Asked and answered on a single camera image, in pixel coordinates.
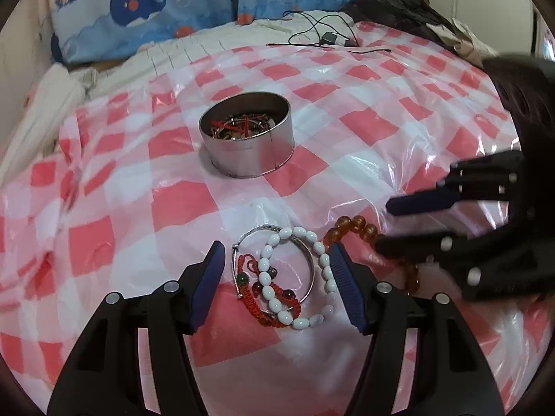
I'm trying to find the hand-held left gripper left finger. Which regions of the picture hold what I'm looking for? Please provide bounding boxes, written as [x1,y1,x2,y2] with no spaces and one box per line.
[47,240,226,416]

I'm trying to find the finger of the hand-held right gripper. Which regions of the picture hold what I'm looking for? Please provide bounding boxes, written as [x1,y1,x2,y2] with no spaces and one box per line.
[385,151,527,217]
[375,229,543,302]

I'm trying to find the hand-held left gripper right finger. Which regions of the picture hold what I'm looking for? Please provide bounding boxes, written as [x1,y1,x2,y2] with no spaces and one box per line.
[327,243,506,416]

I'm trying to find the silver bangle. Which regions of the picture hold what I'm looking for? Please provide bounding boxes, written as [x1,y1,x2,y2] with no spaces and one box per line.
[232,224,315,315]

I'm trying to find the red cord bracelet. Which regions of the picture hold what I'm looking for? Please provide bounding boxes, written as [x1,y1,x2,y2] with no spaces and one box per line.
[236,253,302,328]

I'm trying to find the amber bead bracelet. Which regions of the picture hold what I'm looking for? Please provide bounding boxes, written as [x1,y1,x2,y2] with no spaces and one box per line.
[322,214,420,295]

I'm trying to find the white bead bracelet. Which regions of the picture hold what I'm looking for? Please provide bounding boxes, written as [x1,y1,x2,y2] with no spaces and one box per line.
[258,226,336,330]

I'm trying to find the round metal tin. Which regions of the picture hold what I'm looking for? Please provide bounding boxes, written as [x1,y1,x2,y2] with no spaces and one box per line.
[198,91,296,178]

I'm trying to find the red white checked plastic sheet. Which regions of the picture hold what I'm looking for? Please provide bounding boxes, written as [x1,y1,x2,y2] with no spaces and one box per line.
[0,21,555,416]

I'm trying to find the beige cloth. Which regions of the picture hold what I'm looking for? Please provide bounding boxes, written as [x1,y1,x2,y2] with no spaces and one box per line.
[450,17,499,67]

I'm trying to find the black clothing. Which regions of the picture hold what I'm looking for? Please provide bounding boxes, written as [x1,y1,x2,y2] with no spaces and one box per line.
[342,0,460,48]

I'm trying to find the white striped bed sheet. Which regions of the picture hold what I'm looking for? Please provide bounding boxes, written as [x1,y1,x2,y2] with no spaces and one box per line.
[87,19,360,81]

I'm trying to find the white striped quilt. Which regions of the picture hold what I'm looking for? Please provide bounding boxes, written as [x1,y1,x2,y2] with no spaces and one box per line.
[0,63,89,183]

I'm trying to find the blue whale print pillow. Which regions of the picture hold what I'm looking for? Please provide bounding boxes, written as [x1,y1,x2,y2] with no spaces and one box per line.
[49,0,244,63]

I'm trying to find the black cable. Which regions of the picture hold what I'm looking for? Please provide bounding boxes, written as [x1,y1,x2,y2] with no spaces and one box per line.
[266,9,393,55]

